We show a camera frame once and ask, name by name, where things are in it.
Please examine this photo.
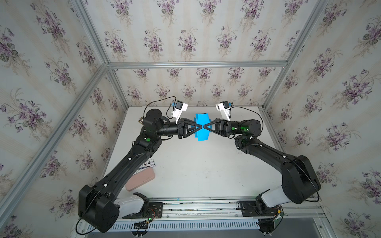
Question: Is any pink pencil case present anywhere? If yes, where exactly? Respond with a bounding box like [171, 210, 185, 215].
[125, 168, 155, 191]

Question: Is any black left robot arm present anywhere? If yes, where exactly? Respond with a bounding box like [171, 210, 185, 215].
[78, 109, 203, 233]

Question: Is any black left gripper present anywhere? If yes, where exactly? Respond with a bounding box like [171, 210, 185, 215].
[154, 119, 200, 142]

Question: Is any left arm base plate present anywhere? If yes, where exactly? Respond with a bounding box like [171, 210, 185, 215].
[122, 202, 164, 219]

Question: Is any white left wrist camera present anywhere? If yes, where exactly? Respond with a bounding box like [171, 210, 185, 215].
[172, 100, 188, 124]

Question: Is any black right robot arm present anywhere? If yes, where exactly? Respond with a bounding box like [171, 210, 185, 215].
[203, 119, 321, 212]

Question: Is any white pen box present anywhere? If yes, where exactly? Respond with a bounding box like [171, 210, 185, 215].
[134, 159, 156, 175]

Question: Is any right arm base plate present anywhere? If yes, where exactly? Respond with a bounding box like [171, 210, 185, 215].
[238, 200, 282, 217]

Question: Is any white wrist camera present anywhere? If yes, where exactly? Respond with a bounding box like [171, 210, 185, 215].
[215, 101, 232, 121]
[172, 100, 188, 124]

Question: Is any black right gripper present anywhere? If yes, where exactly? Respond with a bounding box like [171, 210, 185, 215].
[204, 120, 246, 141]

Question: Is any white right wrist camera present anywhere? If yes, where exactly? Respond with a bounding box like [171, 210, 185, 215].
[215, 101, 232, 121]

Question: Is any blue paper sheet front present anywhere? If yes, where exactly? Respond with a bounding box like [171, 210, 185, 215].
[194, 113, 211, 142]

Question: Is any aluminium rail frame front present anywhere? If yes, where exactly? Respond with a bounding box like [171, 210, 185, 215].
[71, 197, 337, 238]

